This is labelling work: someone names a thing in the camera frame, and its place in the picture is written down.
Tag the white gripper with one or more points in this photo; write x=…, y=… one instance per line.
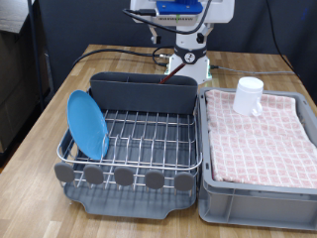
x=218, y=10

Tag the reddish brown wooden spoon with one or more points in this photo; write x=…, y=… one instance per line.
x=171, y=73

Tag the blue plastic plate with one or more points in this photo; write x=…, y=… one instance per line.
x=86, y=124

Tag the grey dish drying rack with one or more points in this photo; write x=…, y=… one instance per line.
x=122, y=203

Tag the dark grey utensil holder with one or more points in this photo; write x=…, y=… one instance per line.
x=142, y=94

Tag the white plastic mug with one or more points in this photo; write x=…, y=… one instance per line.
x=247, y=95

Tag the pink checked towel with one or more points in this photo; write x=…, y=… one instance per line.
x=257, y=142

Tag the black metal pole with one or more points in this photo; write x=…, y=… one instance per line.
x=34, y=49

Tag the dark wooden cabinet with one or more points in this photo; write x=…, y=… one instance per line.
x=16, y=82

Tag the grey plastic crate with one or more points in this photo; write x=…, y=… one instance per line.
x=257, y=206

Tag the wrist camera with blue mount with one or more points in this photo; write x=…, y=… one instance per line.
x=178, y=8

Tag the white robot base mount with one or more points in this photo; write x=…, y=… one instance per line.
x=203, y=73

